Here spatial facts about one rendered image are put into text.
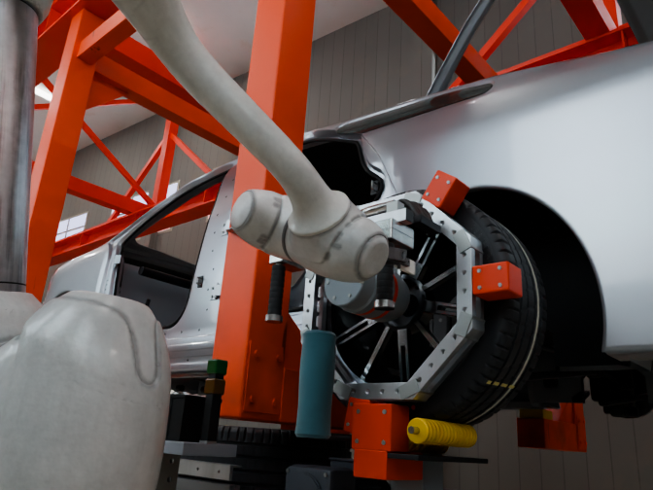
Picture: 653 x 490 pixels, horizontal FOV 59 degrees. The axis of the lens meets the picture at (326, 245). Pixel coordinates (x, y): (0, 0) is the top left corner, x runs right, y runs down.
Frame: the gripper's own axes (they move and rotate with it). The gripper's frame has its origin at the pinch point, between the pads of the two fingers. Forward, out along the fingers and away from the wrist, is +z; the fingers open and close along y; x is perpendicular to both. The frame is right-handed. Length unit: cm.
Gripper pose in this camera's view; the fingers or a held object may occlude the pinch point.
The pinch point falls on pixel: (385, 271)
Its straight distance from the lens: 125.5
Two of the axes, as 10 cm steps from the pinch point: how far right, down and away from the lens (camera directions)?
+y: 7.5, -1.7, -6.4
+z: 6.5, 2.9, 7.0
